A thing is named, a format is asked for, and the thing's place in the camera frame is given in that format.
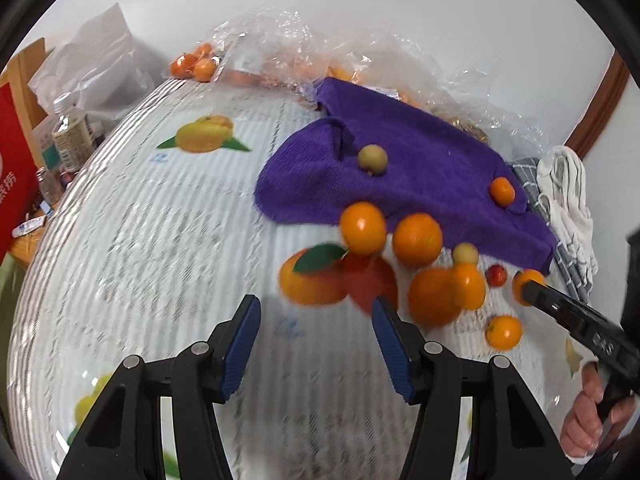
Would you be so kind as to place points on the large orange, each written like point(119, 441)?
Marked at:
point(417, 239)
point(432, 297)
point(363, 227)

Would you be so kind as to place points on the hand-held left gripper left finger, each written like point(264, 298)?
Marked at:
point(242, 345)

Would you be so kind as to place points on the purple towel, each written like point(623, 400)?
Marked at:
point(430, 175)

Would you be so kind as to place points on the grey checked cloth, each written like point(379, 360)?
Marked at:
point(570, 260)

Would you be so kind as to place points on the clear bag of oranges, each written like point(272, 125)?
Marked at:
point(195, 62)

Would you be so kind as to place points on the person's right hand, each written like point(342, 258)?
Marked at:
point(580, 420)

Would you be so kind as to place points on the brown wooden door frame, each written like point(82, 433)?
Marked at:
point(602, 105)

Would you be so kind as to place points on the small pale yellow fruit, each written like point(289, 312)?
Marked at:
point(466, 253)

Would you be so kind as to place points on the fruit-print tablecloth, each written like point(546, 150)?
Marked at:
point(165, 240)

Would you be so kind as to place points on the red box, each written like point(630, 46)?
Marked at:
point(12, 175)

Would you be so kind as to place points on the white plastic bag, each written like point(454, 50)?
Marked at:
point(95, 60)

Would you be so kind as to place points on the medium orange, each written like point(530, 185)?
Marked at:
point(474, 285)

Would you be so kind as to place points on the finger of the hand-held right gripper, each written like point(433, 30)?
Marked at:
point(547, 300)

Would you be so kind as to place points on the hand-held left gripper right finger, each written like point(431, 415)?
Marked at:
point(392, 345)

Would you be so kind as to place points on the wooden cabinet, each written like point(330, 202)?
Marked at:
point(25, 65)

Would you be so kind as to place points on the clear plastic bottle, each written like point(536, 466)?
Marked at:
point(72, 135)

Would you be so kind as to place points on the small orange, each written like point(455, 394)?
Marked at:
point(501, 191)
point(525, 277)
point(504, 332)

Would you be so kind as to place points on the small glass bottle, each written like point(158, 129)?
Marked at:
point(48, 186)

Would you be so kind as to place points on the white cloth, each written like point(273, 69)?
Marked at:
point(567, 185)

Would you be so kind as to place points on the large crumpled clear plastic bag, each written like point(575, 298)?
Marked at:
point(400, 55)

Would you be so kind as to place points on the small red fruit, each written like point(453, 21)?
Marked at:
point(496, 275)

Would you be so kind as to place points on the yellow-green round fruit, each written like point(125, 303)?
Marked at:
point(372, 158)

